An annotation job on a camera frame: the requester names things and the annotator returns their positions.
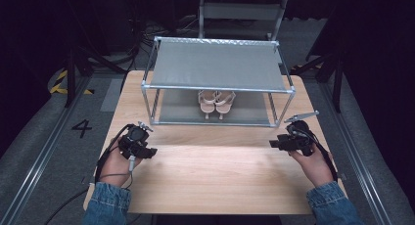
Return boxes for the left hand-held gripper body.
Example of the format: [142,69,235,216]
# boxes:
[117,120,155,160]

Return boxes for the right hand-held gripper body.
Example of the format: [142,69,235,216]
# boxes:
[277,110,320,157]

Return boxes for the beige rhinestone buckle sandal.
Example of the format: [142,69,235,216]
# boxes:
[198,90,217,120]
[214,90,237,121]

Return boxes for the metal shoe rack grey shelves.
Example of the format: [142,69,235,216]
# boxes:
[140,35,297,128]

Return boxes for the person's left hand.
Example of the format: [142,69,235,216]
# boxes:
[97,136,145,189]

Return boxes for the person's right hand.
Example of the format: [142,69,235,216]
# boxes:
[288,143,336,189]

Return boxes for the black metal stand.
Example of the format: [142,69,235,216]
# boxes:
[291,50,345,114]
[63,43,129,109]

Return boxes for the grey cable with plug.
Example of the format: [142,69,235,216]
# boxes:
[97,155,137,191]

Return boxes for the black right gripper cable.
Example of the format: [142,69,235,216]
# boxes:
[288,124,340,183]

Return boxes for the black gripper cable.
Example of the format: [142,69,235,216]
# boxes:
[288,124,340,183]
[43,123,135,225]

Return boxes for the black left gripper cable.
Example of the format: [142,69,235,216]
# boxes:
[43,123,135,225]

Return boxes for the metal floor rail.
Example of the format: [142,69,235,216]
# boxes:
[0,77,93,225]
[316,81,402,225]

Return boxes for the bundle of black floor cables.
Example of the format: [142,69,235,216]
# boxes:
[129,18,201,57]

